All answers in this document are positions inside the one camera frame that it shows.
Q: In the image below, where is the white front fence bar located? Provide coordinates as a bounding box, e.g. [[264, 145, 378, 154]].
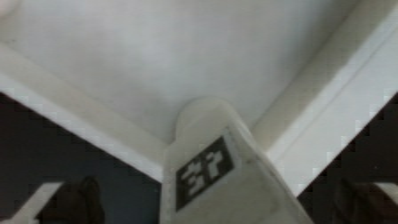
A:
[[275, 29, 398, 196]]

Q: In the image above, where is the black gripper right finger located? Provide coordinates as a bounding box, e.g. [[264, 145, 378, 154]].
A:
[[332, 179, 398, 224]]

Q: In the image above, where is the white table leg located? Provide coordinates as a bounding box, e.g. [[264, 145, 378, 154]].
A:
[[159, 97, 314, 224]]

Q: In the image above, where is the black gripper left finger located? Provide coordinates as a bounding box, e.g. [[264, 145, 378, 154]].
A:
[[0, 175, 106, 224]]

